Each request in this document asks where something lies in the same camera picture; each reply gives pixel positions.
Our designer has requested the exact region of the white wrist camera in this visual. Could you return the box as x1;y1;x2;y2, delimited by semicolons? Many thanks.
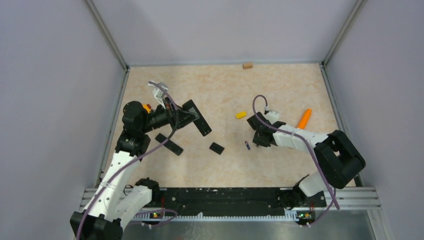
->
148;81;169;108
263;106;280;125

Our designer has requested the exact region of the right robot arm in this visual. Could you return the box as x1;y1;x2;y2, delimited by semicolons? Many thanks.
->
247;112;366;206

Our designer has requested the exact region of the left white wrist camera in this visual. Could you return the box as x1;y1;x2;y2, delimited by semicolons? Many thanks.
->
148;81;169;108

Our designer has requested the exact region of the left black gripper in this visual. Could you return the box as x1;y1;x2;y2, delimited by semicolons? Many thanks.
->
140;96;199;133

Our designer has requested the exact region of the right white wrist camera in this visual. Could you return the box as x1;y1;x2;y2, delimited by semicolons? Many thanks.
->
263;106;280;125

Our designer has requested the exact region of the orange red small block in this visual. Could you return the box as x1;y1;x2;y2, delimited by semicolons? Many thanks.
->
142;104;152;113

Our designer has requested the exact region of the brown wooden block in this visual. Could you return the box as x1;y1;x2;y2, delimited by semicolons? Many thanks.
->
242;62;253;70

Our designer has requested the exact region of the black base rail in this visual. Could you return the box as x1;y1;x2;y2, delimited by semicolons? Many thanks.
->
155;187;299;218

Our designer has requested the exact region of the yellow block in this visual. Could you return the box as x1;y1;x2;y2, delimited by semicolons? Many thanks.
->
235;111;247;120

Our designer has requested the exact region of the black remote control with buttons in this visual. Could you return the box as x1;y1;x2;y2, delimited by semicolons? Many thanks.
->
182;99;212;137

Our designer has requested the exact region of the purple blue battery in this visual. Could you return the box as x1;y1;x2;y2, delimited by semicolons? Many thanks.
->
244;141;251;150

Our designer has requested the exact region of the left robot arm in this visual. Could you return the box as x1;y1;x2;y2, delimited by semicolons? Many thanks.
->
70;97;202;240

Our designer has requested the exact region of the black battery cover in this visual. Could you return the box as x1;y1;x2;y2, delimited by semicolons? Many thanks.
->
209;142;225;155

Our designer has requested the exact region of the orange toy microphone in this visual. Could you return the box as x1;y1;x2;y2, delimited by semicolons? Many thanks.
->
297;108;312;129

